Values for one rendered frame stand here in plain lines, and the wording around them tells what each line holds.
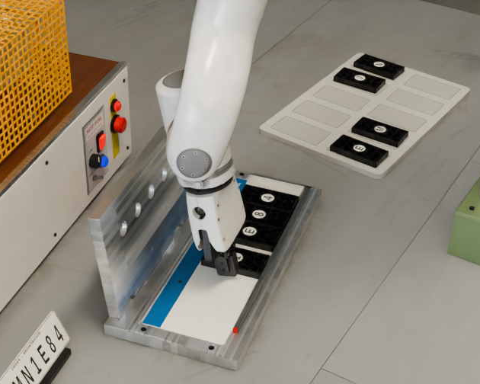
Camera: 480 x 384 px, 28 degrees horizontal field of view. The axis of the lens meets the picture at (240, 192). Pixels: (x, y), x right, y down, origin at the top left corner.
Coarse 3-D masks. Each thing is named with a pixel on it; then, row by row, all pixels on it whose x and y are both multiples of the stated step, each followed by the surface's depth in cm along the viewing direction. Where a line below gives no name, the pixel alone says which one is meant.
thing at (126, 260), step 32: (160, 128) 147; (160, 160) 147; (128, 192) 138; (160, 192) 148; (96, 224) 128; (128, 224) 139; (160, 224) 147; (96, 256) 132; (128, 256) 140; (160, 256) 148; (128, 288) 139
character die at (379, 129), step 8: (360, 120) 187; (368, 120) 187; (352, 128) 184; (360, 128) 185; (368, 128) 185; (376, 128) 184; (384, 128) 184; (392, 128) 185; (368, 136) 183; (376, 136) 182; (384, 136) 183; (392, 136) 183; (400, 136) 182; (392, 144) 181; (400, 144) 182
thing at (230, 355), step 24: (312, 192) 166; (192, 240) 155; (288, 240) 155; (168, 264) 150; (288, 264) 153; (144, 288) 146; (264, 288) 146; (144, 312) 141; (264, 312) 144; (120, 336) 139; (144, 336) 137; (168, 336) 137; (240, 336) 137; (216, 360) 135; (240, 360) 136
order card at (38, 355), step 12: (48, 324) 134; (60, 324) 136; (36, 336) 131; (48, 336) 134; (60, 336) 136; (24, 348) 129; (36, 348) 131; (48, 348) 133; (60, 348) 135; (24, 360) 129; (36, 360) 131; (48, 360) 133; (12, 372) 126; (24, 372) 128; (36, 372) 130
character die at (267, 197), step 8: (240, 192) 164; (248, 192) 164; (256, 192) 165; (264, 192) 166; (272, 192) 165; (280, 192) 164; (248, 200) 162; (256, 200) 163; (264, 200) 162; (272, 200) 162; (280, 200) 163; (288, 200) 164; (296, 200) 163; (280, 208) 161; (288, 208) 161
